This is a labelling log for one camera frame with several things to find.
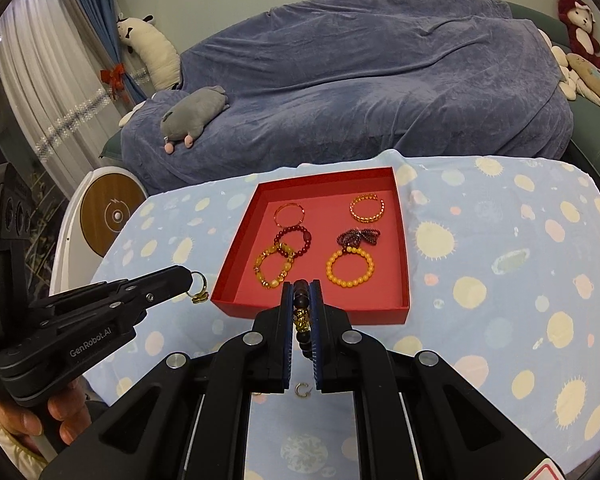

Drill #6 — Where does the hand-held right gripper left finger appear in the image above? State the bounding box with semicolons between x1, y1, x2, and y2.
40;280;295;480

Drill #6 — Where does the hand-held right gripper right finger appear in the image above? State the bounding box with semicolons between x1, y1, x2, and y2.
307;280;571;480

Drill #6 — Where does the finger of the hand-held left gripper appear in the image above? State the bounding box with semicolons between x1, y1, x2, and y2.
30;265;194;314
45;283;192;342

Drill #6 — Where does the black bead bracelet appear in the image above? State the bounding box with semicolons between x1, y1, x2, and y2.
292;280;315;361

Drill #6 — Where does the orange-yellow bead bracelet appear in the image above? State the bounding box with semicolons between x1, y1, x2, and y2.
326;247;376;289

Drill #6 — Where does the gold flower ring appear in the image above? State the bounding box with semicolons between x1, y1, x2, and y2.
187;270;212;305

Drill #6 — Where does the yellow amber charm bracelet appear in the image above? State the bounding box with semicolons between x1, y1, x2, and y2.
252;245;296;289

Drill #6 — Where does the dark red bead bracelet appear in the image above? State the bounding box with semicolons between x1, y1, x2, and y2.
274;226;313;261

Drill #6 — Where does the purple bead bracelet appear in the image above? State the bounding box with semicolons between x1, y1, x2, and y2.
336;228;381;251

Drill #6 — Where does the red cardboard box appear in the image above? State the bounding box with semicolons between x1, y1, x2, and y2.
211;166;411;326

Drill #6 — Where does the thin gold bangle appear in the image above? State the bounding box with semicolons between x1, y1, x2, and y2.
274;202;306;228

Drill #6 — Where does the gold chain cuff bracelet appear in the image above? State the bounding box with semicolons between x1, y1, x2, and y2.
350;193;385;223

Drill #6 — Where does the person's left hand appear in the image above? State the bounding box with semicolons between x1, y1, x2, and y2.
0;380;96;443

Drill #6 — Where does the white device with wooden disc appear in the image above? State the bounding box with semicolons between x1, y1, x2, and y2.
50;166;148;296

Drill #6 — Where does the light blue patterned sheet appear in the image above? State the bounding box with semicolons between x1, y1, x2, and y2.
87;152;600;480

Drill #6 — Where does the grey mouse plush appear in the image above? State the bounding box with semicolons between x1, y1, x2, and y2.
160;86;231;153

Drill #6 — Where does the red ribbon bow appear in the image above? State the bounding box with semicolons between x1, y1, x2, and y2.
102;62;128;101

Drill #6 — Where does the white cow plush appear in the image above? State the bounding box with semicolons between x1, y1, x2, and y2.
116;14;181;90

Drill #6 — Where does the white sheer curtain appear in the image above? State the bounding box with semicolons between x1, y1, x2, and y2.
0;0;131;196

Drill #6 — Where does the blue covered sofa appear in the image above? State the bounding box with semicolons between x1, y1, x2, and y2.
120;0;573;196

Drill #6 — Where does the blue curtain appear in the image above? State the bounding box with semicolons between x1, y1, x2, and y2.
62;0;146;106

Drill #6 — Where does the white plush toy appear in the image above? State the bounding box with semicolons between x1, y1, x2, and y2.
550;30;581;102

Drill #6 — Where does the beige cookie plush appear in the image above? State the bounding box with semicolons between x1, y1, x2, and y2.
565;52;600;101

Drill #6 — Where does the red monkey plush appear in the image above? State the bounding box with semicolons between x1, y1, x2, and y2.
556;0;600;73

